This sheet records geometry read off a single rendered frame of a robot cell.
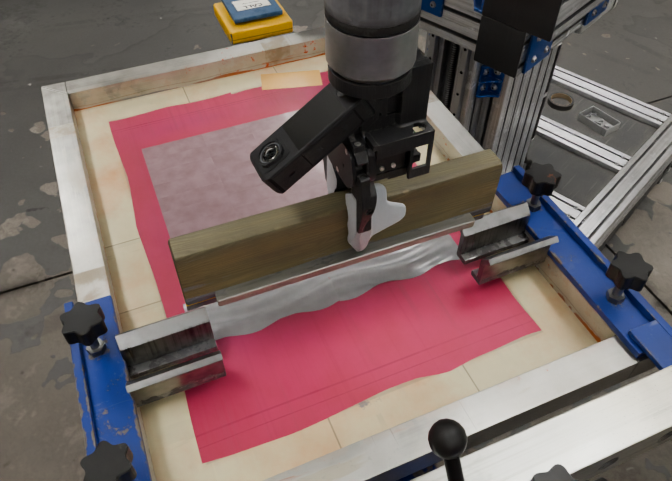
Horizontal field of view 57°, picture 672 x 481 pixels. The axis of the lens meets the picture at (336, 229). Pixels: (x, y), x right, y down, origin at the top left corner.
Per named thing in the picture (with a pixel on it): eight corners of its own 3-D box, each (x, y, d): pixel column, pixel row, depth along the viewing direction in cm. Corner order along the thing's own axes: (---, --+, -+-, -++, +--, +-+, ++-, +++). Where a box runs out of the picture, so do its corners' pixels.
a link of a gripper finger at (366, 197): (378, 238, 60) (376, 161, 54) (363, 242, 59) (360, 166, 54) (358, 211, 63) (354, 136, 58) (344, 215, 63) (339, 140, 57)
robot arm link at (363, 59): (347, 47, 45) (307, -3, 50) (347, 99, 49) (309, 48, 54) (438, 26, 47) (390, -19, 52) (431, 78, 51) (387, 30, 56)
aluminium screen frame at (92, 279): (48, 105, 104) (40, 86, 102) (364, 35, 120) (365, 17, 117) (135, 595, 55) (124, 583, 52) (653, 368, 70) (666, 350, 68)
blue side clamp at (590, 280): (479, 209, 89) (488, 173, 84) (508, 200, 91) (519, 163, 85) (620, 382, 71) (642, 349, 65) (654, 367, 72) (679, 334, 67)
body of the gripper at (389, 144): (429, 180, 60) (445, 72, 51) (347, 205, 57) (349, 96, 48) (394, 134, 64) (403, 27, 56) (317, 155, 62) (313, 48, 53)
